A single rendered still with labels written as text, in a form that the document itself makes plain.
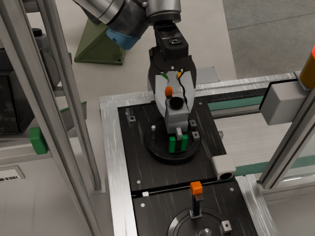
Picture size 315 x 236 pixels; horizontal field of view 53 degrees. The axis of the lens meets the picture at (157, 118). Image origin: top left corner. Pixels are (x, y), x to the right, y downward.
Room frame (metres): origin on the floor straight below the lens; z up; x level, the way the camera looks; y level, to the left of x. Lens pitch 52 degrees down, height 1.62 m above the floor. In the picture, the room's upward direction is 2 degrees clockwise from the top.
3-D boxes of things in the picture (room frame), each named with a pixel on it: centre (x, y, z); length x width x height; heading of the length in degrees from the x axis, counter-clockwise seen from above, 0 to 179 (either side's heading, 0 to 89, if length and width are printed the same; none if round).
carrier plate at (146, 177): (0.44, -0.04, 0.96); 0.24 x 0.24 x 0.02; 13
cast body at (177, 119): (0.43, -0.04, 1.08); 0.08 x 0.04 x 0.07; 13
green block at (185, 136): (0.40, -0.06, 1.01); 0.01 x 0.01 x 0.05; 13
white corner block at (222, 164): (0.37, -0.16, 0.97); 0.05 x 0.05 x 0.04; 13
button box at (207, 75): (0.67, -0.07, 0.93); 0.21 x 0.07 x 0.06; 103
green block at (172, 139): (0.40, -0.04, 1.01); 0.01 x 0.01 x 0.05; 13
